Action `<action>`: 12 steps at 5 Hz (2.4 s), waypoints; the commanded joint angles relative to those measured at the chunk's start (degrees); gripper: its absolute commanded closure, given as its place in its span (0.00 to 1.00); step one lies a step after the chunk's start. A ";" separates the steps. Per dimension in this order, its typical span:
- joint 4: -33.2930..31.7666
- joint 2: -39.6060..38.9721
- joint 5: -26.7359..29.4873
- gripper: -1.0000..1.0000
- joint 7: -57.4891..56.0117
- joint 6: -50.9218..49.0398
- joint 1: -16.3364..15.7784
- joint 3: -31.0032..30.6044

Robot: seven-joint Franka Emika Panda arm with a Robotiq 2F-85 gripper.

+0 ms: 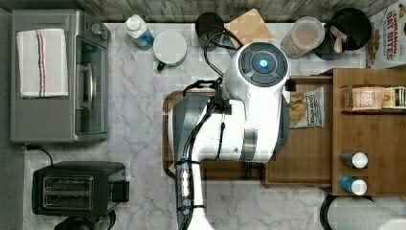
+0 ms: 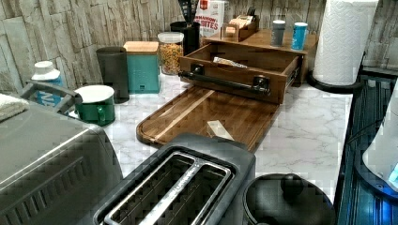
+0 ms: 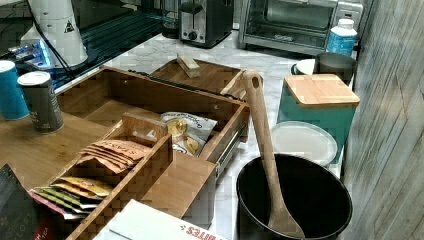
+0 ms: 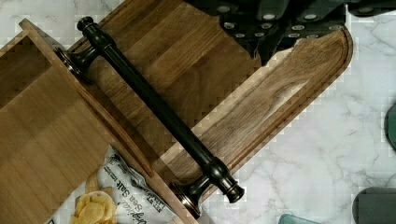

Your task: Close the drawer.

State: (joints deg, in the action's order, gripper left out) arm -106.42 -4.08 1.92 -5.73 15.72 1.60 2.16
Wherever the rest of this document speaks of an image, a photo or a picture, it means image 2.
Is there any white folded towel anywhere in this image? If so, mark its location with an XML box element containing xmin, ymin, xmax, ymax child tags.
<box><xmin>0</xmin><ymin>94</ymin><xmax>29</xmax><ymax>121</ymax></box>

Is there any wooden cutting board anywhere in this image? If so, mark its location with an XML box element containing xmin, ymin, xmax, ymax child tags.
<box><xmin>136</xmin><ymin>86</ymin><xmax>279</xmax><ymax>153</ymax></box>

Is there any blue shaker can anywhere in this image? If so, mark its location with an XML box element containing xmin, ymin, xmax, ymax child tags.
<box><xmin>291</xmin><ymin>22</ymin><xmax>308</xmax><ymax>51</ymax></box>

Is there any black pot lid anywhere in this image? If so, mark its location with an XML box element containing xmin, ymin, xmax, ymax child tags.
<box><xmin>242</xmin><ymin>173</ymin><xmax>336</xmax><ymax>225</ymax></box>

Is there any wooden drawer with black handle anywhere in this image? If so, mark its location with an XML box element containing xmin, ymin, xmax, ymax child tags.
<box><xmin>179</xmin><ymin>42</ymin><xmax>302</xmax><ymax>104</ymax></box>

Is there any wooden drawer cabinet stand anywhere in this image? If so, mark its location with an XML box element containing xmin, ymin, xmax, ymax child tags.
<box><xmin>205</xmin><ymin>29</ymin><xmax>319</xmax><ymax>86</ymax></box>

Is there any silver toaster oven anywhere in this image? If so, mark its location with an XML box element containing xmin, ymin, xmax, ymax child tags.
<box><xmin>0</xmin><ymin>81</ymin><xmax>122</xmax><ymax>225</ymax></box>

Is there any black utensil holder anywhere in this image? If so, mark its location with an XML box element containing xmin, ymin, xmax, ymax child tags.
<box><xmin>170</xmin><ymin>22</ymin><xmax>200</xmax><ymax>55</ymax></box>

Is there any white paper towel roll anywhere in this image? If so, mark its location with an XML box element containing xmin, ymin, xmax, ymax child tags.
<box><xmin>313</xmin><ymin>0</ymin><xmax>378</xmax><ymax>85</ymax></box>

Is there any black toaster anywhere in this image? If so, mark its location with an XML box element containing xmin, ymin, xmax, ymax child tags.
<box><xmin>89</xmin><ymin>133</ymin><xmax>255</xmax><ymax>225</ymax></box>

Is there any grey shaker can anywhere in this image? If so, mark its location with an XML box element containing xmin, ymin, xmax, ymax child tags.
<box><xmin>270</xmin><ymin>20</ymin><xmax>285</xmax><ymax>47</ymax></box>

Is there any wooden tea bag caddy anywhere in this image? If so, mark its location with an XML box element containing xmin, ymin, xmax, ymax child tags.
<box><xmin>221</xmin><ymin>15</ymin><xmax>259</xmax><ymax>42</ymax></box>

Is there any teal canister with wooden lid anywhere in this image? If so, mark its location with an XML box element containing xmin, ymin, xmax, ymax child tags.
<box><xmin>124</xmin><ymin>41</ymin><xmax>160</xmax><ymax>94</ymax></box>

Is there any black paper towel holder base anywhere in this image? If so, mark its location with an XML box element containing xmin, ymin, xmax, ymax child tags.
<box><xmin>306</xmin><ymin>71</ymin><xmax>363</xmax><ymax>95</ymax></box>

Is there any glass jar of cereal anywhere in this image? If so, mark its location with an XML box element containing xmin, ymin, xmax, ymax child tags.
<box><xmin>158</xmin><ymin>32</ymin><xmax>184</xmax><ymax>75</ymax></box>

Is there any dark grey tumbler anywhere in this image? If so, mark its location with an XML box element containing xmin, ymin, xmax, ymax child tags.
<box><xmin>96</xmin><ymin>46</ymin><xmax>130</xmax><ymax>103</ymax></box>

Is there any cinnamon bites cereal box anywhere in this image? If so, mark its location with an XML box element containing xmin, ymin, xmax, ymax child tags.
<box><xmin>194</xmin><ymin>0</ymin><xmax>228</xmax><ymax>37</ymax></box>

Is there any white and blue bottle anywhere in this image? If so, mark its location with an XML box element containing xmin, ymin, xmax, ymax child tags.
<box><xmin>31</xmin><ymin>61</ymin><xmax>63</xmax><ymax>107</ymax></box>

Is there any green mug with white lid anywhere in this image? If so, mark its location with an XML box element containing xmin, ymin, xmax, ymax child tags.
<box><xmin>75</xmin><ymin>84</ymin><xmax>115</xmax><ymax>127</ymax></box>

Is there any packet inside drawer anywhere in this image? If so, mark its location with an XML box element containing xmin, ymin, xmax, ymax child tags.
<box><xmin>213</xmin><ymin>56</ymin><xmax>247</xmax><ymax>68</ymax></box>

